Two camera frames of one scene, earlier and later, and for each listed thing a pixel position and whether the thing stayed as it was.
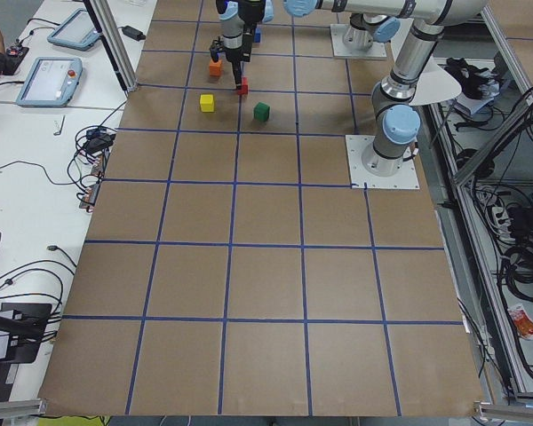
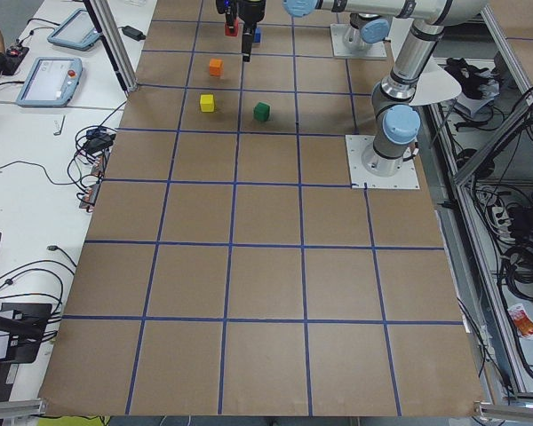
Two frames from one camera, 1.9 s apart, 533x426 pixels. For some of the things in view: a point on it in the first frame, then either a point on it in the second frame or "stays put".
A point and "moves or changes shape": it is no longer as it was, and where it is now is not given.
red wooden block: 243,90 moves or changes shape
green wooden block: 261,112 stays put
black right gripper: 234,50 to 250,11
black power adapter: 132,33 stays put
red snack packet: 525,327 stays put
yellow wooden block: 206,102 stays put
